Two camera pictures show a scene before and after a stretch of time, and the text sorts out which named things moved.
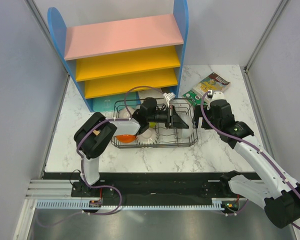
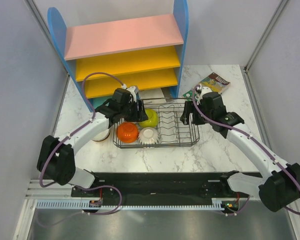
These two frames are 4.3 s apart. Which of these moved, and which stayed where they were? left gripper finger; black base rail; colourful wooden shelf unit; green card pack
Moved: left gripper finger
Stayed: black base rail; colourful wooden shelf unit; green card pack
